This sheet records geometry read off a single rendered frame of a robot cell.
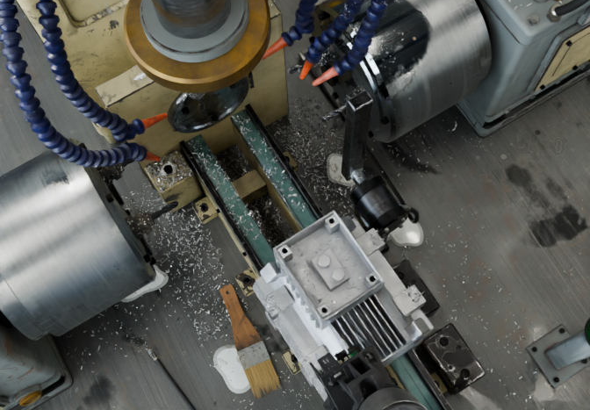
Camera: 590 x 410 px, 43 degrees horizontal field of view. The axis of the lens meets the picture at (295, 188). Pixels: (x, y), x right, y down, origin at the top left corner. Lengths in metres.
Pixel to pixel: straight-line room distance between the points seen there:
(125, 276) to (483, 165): 0.71
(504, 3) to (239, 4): 0.44
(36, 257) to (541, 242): 0.87
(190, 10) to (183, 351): 0.68
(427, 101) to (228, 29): 0.39
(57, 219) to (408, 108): 0.53
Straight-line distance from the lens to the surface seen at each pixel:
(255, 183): 1.35
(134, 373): 1.35
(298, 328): 1.06
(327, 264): 1.00
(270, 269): 1.05
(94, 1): 1.14
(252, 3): 0.94
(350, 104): 0.96
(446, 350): 1.28
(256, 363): 1.31
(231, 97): 1.26
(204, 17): 0.86
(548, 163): 1.48
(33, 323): 1.12
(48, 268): 1.06
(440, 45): 1.14
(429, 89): 1.15
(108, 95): 1.12
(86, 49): 1.20
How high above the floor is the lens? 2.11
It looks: 70 degrees down
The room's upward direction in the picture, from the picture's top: 4 degrees counter-clockwise
